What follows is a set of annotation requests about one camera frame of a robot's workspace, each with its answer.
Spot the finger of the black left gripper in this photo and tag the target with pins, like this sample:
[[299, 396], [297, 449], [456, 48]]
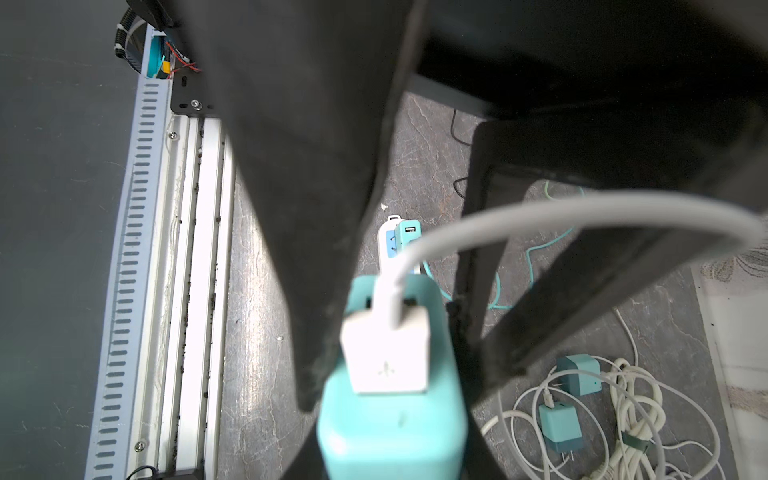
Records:
[[599, 268], [308, 92]]

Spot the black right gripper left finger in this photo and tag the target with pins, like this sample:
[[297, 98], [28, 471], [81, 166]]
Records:
[[309, 461]]

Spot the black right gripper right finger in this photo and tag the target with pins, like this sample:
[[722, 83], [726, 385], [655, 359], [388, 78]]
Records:
[[479, 461]]

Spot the teal charger plug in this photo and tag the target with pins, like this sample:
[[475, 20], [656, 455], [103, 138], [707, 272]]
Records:
[[406, 232], [560, 427], [583, 383], [393, 408]]

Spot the white blue power strip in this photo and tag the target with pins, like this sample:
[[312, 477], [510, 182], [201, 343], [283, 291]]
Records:
[[387, 244]]

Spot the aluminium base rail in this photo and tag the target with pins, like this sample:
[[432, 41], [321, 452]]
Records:
[[177, 407]]

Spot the white slotted cable duct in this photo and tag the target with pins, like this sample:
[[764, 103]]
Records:
[[110, 445]]

